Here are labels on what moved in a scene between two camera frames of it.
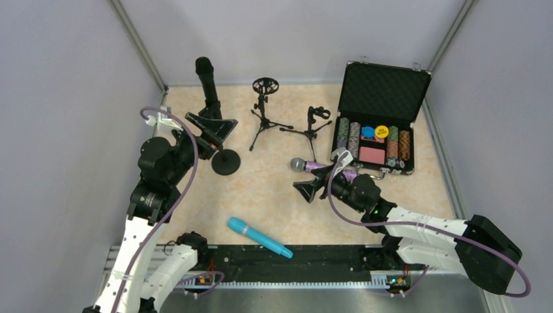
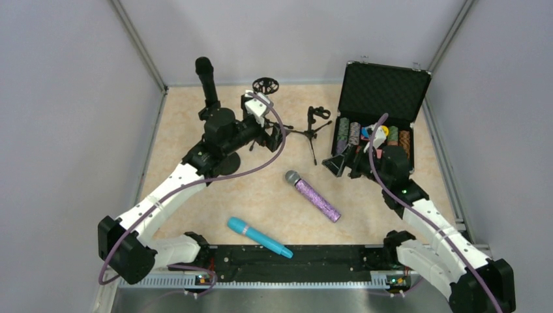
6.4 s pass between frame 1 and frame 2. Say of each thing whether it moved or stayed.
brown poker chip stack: stayed
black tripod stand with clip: stayed
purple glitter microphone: moved
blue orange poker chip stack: stayed
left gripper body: moved
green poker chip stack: stayed
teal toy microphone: stayed
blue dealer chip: stayed
